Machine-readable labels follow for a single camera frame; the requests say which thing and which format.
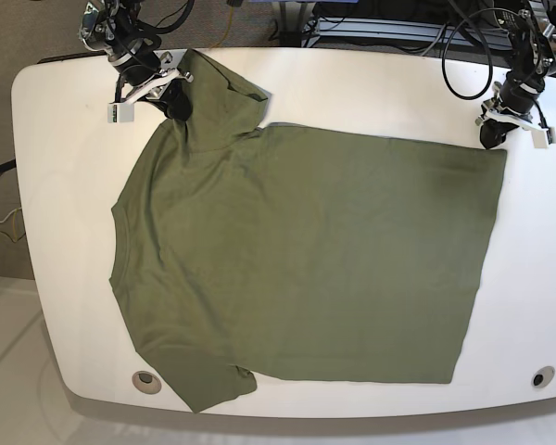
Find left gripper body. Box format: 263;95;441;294
475;82;549;132

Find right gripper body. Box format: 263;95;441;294
114;53;194;104

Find olive green T-shirt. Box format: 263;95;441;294
110;50;507;413

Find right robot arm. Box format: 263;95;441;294
79;0;195;123

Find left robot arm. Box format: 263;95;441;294
475;1;556;149

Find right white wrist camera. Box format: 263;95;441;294
107;103;134;123

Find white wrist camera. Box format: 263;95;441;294
107;103;134;123
531;127;556;149

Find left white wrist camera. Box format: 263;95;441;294
531;127;556;149

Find yellow floor cable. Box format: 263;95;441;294
215;6;236;48

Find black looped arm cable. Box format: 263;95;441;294
441;0;495;101

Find aluminium frame rail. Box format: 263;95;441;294
305;17;515;59

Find right table cable grommet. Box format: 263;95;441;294
531;366;555;388

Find table cable grommet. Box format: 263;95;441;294
132;371;162;395
531;366;555;388

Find left table cable grommet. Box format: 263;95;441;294
132;371;162;395

